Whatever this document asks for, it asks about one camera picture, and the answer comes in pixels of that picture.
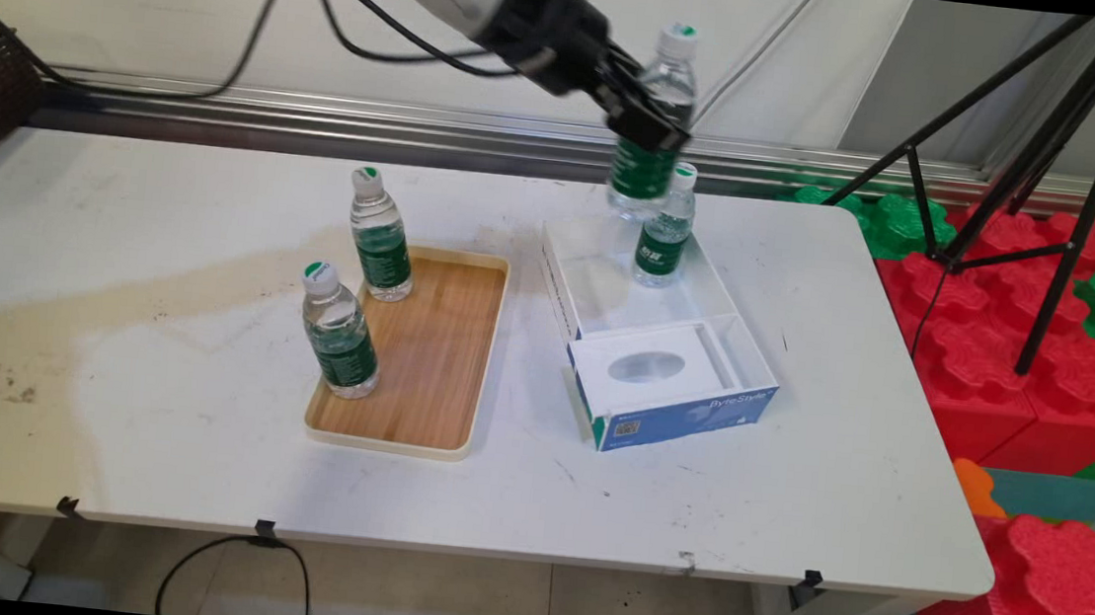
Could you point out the black camera tripod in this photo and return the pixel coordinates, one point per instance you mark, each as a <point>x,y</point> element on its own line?
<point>949,251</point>

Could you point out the aluminium wall rail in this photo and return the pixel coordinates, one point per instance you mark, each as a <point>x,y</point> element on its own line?
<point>424,133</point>

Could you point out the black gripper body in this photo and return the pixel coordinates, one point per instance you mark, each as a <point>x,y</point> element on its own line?
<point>551,35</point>

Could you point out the bamboo serving tray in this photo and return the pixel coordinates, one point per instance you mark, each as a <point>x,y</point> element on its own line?
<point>434,357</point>

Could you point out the white insert with oval hole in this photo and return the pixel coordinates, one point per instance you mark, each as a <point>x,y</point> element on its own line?
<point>689,384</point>

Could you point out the green label water bottle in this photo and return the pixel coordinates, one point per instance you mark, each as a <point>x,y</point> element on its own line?
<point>341,349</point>
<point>669,75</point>
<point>661,253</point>
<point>382,253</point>

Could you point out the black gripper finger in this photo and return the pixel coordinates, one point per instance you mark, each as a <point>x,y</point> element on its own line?
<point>648,126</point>
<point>628,69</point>

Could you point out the white and blue cardboard box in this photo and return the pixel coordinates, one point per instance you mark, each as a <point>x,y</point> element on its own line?
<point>686,421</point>

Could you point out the orange foam piece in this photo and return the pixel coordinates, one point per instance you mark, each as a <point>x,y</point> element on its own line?
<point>973,488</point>

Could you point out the black table edge clip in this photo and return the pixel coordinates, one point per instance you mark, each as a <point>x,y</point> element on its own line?
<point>68,506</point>
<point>265,532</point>
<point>812,578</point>

